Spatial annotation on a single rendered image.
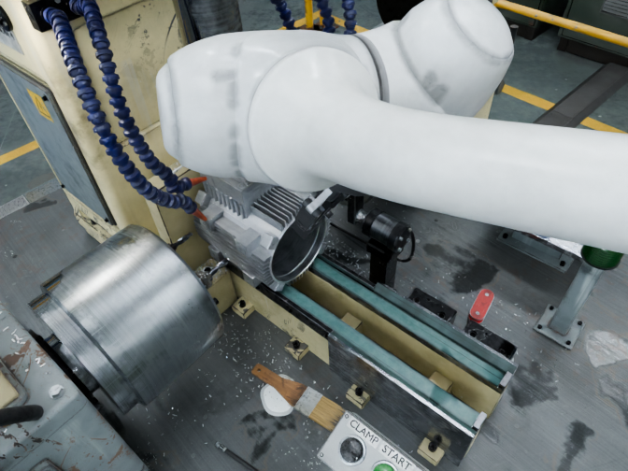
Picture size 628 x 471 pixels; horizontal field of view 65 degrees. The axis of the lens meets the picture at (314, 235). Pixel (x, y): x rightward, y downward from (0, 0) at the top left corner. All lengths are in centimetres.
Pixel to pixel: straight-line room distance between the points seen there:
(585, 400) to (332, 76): 89
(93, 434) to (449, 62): 63
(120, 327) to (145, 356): 6
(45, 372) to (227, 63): 49
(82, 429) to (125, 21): 63
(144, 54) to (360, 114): 72
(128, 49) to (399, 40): 61
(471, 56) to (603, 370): 84
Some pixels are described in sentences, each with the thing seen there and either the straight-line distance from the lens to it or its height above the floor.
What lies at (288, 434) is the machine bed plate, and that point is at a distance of 98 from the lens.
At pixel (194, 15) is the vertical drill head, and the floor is 144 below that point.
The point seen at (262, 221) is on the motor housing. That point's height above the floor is 108.
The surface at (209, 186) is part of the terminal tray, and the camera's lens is 95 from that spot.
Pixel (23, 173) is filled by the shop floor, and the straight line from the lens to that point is 322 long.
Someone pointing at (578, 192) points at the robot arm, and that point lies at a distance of 26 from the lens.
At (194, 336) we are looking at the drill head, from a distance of 80.
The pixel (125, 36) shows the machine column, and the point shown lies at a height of 135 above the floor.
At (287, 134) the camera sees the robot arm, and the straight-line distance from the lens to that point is 32.
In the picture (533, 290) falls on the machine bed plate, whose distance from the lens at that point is 121.
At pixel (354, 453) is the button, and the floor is 107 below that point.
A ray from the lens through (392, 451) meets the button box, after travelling 68.
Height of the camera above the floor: 171
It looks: 47 degrees down
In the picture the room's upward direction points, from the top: 4 degrees counter-clockwise
